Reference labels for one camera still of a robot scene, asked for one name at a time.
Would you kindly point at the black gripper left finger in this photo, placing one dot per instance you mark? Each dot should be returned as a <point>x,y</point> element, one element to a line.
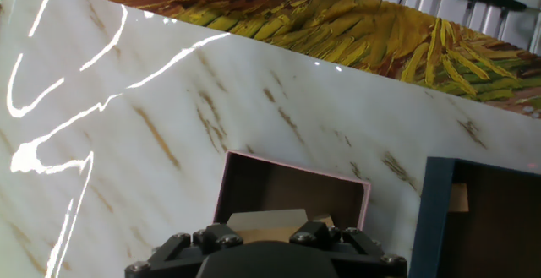
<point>177,254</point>

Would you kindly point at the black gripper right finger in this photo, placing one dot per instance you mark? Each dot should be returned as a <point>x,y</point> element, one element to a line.
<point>363,252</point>

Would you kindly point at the large wooden cube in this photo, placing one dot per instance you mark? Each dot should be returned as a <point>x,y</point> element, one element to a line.
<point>266,219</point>

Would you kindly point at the pink cardboard box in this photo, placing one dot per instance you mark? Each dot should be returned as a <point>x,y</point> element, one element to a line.
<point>367,202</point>

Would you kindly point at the dark blue cardboard box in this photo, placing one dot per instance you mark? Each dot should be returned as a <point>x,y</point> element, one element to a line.
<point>431,219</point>

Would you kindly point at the medium wooden cube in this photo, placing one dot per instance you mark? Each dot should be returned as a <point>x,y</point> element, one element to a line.
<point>458,197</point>

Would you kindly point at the white marble pattern mat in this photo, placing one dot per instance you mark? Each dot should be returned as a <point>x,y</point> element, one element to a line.
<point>127,143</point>

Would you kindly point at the yellow green painted cloth strip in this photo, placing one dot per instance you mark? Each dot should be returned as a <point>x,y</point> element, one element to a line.
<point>338,28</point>

